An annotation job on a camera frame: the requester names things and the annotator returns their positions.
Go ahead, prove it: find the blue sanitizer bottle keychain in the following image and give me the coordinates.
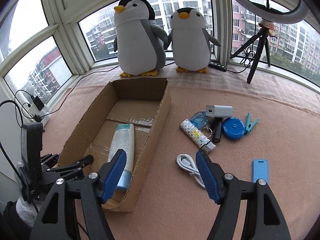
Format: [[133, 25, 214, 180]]
[[190, 111, 208, 130]]

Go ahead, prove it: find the white USB cable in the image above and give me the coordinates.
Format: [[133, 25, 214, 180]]
[[176, 153, 206, 190]]

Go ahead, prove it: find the brown cardboard box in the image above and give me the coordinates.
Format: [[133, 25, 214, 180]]
[[58, 77, 171, 212]]

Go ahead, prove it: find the pink blanket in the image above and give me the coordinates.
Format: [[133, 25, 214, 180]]
[[43, 78, 319, 239]]

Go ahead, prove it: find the black tripod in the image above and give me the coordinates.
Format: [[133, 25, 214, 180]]
[[231, 20, 274, 84]]

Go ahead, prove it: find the black inline cable controller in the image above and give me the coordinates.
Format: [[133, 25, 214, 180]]
[[208, 62, 227, 72]]

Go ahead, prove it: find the light blue card device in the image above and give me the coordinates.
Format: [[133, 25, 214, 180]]
[[252, 159, 269, 184]]

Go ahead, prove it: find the white power strip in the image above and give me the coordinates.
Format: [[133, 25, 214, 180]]
[[23, 102, 50, 127]]

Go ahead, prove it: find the black charger plug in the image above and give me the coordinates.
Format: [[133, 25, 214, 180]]
[[33, 96, 44, 111]]

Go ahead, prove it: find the teal clothes peg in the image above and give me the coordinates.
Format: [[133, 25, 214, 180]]
[[245, 112, 260, 134]]

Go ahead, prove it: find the large penguin plush toy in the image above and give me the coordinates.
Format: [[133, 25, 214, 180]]
[[113, 0, 168, 77]]

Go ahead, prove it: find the plaid windowsill cloth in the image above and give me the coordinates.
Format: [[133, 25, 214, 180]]
[[68, 64, 319, 114]]

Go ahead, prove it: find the white gloved hand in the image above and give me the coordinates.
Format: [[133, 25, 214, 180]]
[[16, 197, 37, 228]]

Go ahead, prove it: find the patterned white lighter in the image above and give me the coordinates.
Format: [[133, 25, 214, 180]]
[[180, 119, 216, 154]]

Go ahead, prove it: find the black cylinder device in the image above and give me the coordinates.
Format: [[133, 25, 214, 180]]
[[211, 118, 222, 143]]

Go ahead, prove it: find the white power adapter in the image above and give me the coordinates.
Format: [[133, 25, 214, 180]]
[[205, 105, 234, 118]]

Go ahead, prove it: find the white ring light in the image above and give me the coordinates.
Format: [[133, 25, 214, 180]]
[[236, 0, 308, 24]]

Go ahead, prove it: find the small penguin plush toy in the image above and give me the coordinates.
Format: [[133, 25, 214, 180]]
[[163, 7, 221, 73]]

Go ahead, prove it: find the black phone on mount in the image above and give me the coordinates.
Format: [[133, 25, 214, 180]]
[[21, 122, 43, 182]]

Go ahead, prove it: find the white blue lotion tube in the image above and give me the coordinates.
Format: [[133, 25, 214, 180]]
[[108, 124, 135, 191]]

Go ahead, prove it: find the black power cable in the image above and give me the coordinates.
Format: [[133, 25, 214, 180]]
[[37, 64, 121, 119]]

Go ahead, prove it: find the blue round tape measure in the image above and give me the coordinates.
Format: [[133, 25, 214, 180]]
[[222, 117, 245, 141]]

